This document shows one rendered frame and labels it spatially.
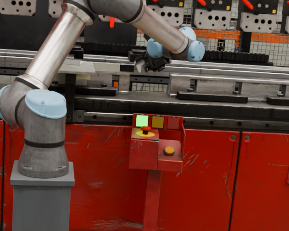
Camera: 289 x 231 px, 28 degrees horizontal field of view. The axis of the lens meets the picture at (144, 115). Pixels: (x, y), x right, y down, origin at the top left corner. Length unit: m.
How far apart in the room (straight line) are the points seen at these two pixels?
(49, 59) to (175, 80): 0.81
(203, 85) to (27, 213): 1.10
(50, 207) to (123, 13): 0.62
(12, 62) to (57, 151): 1.07
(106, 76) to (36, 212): 0.89
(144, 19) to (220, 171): 0.89
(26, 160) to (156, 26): 0.60
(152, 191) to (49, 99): 0.75
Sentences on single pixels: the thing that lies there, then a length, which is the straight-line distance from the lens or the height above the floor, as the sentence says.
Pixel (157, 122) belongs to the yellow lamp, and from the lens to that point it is 2.27.
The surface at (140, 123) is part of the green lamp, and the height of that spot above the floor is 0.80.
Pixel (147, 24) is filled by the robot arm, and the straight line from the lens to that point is 1.86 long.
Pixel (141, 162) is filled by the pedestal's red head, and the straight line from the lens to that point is 2.15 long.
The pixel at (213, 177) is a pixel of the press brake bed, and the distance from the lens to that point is 2.47.
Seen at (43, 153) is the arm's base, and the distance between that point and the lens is 1.66.
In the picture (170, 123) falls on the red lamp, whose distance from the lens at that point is 2.27.
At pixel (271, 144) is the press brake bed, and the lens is 2.50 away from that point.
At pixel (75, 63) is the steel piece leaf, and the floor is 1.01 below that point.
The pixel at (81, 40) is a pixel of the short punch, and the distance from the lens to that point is 2.42.
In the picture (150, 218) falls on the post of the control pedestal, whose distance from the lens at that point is 2.28.
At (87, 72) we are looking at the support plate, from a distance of 2.16.
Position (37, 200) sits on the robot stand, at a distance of 1.69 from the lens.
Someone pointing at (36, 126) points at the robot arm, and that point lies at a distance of 1.65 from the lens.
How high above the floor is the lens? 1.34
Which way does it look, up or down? 13 degrees down
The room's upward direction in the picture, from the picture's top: 5 degrees clockwise
